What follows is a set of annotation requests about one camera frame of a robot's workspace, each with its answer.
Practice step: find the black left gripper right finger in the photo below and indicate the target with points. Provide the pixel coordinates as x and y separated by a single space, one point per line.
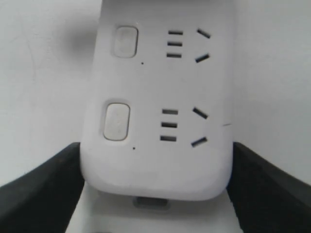
265 198

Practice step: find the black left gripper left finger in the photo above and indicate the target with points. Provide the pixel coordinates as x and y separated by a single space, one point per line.
44 199

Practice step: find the white five-outlet power strip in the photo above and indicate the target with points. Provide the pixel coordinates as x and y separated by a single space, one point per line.
159 122

